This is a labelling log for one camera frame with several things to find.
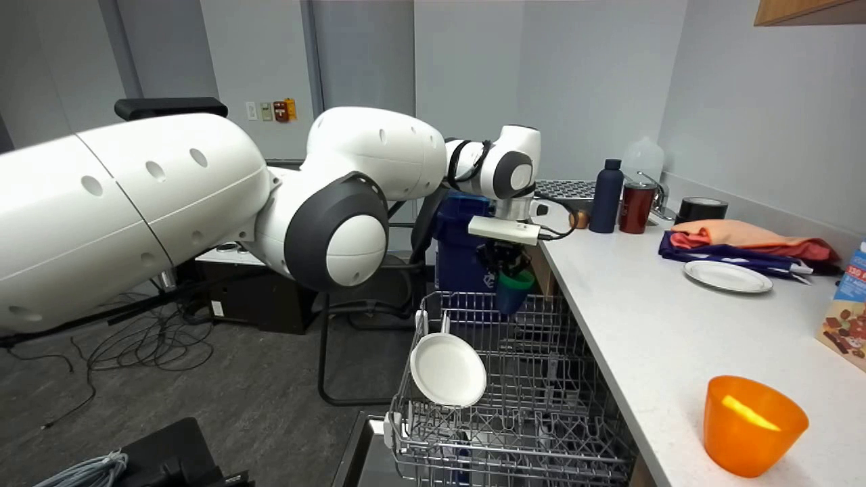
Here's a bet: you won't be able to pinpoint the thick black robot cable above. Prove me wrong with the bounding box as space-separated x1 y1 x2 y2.
441 133 581 245

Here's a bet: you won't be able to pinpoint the wire dishwasher rack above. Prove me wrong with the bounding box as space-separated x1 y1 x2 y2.
381 287 638 487

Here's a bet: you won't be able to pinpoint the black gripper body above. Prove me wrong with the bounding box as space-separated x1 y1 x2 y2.
493 239 539 272

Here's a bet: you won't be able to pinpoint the black chair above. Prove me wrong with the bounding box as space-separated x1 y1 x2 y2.
316 260 428 409

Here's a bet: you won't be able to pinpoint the white round plate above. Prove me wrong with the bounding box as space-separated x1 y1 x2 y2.
407 331 489 413

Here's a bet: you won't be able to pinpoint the orange plastic cup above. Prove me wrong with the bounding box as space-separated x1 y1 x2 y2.
702 375 813 479

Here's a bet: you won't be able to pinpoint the black rectangular box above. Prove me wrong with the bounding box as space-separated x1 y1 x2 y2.
115 96 230 122

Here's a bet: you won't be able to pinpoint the wooden wall cabinet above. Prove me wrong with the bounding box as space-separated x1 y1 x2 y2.
755 0 866 27

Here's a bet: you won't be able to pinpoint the orange cloth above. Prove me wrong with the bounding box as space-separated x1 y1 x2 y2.
672 218 838 265

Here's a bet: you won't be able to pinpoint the small white plate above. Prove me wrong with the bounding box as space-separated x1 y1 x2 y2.
681 260 775 299

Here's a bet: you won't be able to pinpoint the clear plastic jug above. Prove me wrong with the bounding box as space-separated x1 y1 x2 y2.
619 133 672 192

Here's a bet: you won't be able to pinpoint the black round container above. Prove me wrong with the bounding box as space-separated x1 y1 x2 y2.
675 199 732 229

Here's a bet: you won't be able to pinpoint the green plastic cup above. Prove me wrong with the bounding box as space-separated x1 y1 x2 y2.
495 268 539 299

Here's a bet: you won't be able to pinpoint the dark blue bin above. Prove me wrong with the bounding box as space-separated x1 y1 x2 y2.
431 192 500 292

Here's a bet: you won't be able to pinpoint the navy water bottle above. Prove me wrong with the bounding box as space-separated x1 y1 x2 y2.
589 158 625 235

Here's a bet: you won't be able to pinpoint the red metal tumbler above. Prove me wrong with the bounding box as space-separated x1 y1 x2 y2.
618 185 657 235

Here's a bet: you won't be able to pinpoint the colourful toy food box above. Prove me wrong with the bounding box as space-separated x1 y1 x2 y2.
818 239 866 375

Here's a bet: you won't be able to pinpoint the black equipment case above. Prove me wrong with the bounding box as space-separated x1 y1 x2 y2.
173 254 320 337

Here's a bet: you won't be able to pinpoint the orange wall sign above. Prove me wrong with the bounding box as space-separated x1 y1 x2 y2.
272 96 300 124

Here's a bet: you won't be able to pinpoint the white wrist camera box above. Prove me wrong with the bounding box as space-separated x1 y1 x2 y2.
465 215 543 250

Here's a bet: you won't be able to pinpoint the dark blue cloth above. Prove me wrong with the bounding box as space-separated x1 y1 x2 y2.
657 231 815 280

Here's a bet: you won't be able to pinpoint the black floor cables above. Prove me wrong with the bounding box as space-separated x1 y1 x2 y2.
0 302 225 430

